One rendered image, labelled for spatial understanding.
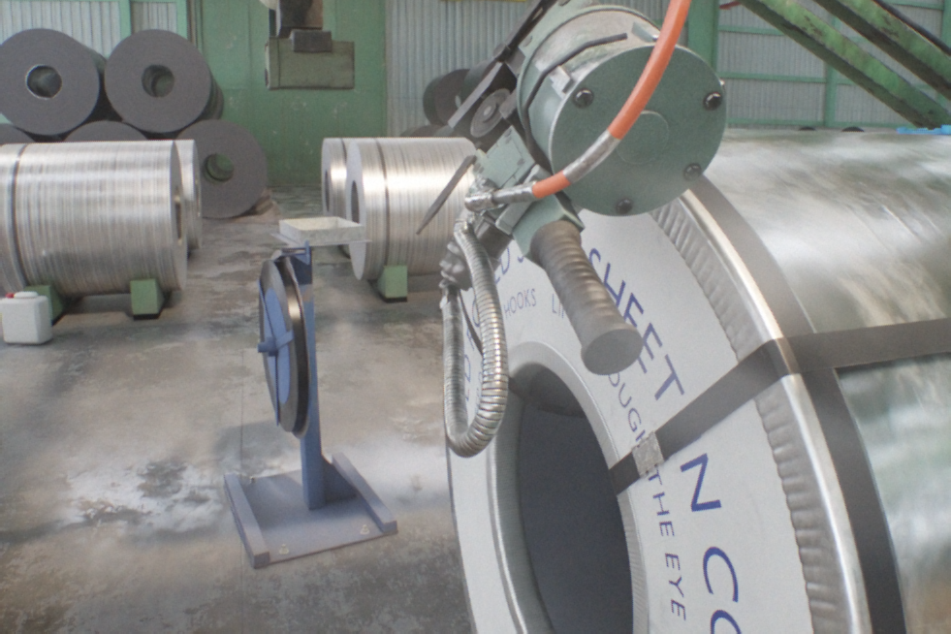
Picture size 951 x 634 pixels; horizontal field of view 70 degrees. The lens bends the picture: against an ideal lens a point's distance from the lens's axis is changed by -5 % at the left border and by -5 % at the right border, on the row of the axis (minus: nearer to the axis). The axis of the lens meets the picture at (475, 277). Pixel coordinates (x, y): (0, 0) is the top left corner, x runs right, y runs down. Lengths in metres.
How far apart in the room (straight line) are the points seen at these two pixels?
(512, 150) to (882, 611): 0.46
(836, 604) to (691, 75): 0.41
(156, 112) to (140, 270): 6.34
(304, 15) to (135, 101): 10.24
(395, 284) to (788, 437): 5.38
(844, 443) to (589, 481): 0.85
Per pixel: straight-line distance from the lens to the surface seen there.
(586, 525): 1.41
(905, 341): 0.70
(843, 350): 0.65
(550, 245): 0.55
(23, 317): 5.51
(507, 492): 1.35
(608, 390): 0.86
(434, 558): 2.47
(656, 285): 0.74
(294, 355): 2.29
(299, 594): 2.36
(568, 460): 1.38
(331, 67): 1.76
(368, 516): 2.70
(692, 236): 0.69
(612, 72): 0.54
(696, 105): 0.58
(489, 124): 0.74
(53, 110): 12.19
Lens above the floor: 1.35
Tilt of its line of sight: 11 degrees down
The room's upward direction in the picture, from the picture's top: straight up
